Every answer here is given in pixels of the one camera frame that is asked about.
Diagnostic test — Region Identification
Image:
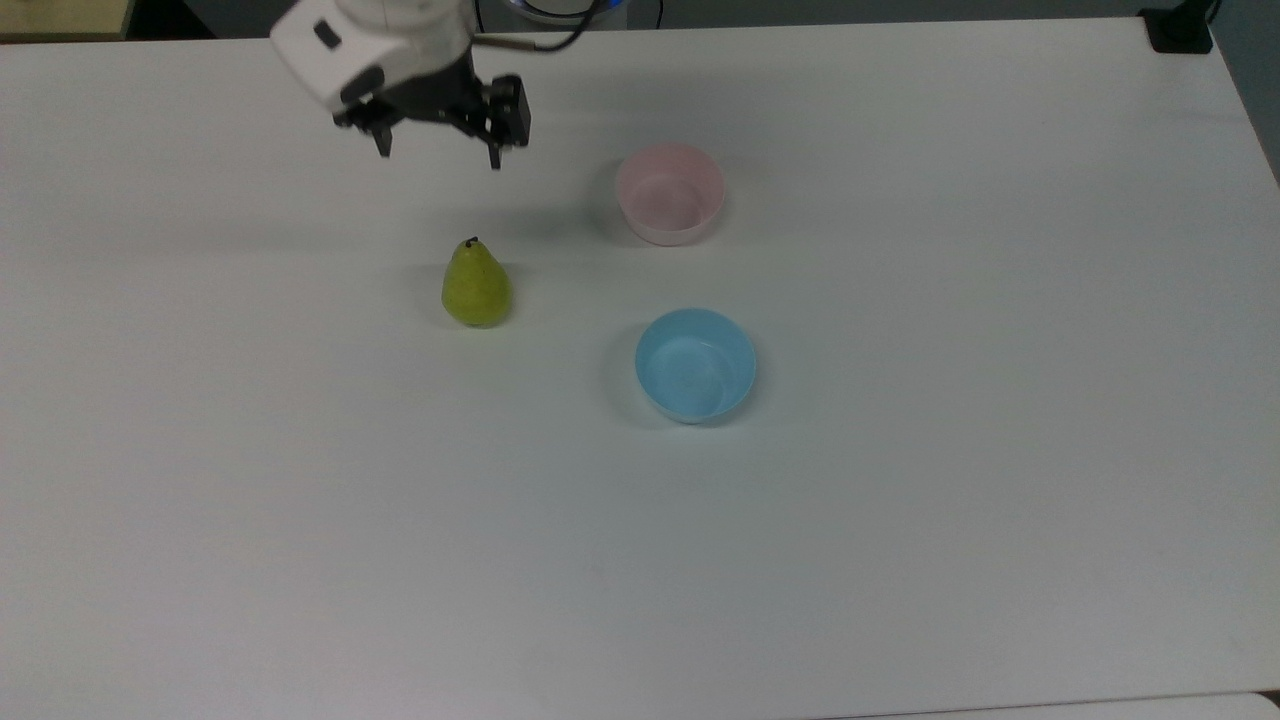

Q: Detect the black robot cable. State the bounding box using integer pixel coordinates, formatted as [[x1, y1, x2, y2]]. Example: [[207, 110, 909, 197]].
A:
[[474, 0, 613, 54]]

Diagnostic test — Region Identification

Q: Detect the green pear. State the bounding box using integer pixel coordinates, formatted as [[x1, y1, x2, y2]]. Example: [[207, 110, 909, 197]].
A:
[[442, 237, 513, 329]]

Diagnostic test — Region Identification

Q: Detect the black table clamp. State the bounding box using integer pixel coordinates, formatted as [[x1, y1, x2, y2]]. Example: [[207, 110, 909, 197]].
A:
[[1139, 0, 1218, 55]]

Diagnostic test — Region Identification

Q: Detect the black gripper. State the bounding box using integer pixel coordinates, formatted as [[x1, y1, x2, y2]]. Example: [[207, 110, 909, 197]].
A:
[[333, 52, 532, 171]]

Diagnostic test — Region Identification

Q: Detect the white robot base blue ring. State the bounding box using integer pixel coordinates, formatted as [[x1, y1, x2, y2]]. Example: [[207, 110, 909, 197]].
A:
[[500, 0, 627, 25]]

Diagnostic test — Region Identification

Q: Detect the wooden cabinet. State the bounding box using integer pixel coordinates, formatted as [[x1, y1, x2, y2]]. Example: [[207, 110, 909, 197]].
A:
[[0, 0, 137, 43]]

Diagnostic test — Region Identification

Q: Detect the blue plastic bowl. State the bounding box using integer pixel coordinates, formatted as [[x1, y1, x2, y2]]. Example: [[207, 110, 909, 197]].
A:
[[634, 308, 758, 425]]

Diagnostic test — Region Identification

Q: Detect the pink plastic bowl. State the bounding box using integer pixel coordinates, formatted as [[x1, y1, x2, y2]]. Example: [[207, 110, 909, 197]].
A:
[[615, 143, 726, 247]]

